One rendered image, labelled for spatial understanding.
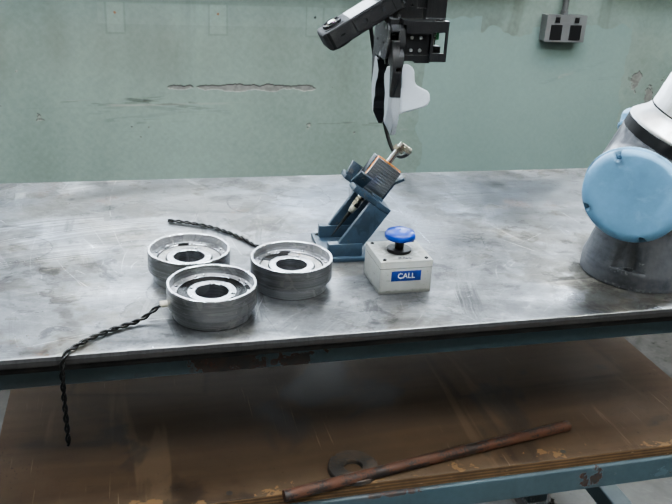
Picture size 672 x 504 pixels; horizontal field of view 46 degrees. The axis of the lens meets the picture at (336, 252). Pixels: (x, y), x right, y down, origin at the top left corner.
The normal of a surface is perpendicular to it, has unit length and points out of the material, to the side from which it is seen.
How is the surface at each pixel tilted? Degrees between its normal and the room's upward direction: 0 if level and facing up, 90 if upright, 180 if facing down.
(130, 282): 0
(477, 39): 90
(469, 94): 90
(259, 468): 0
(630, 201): 97
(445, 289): 0
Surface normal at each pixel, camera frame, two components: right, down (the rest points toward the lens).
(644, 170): -0.54, 0.41
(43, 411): 0.05, -0.92
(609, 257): -0.74, -0.08
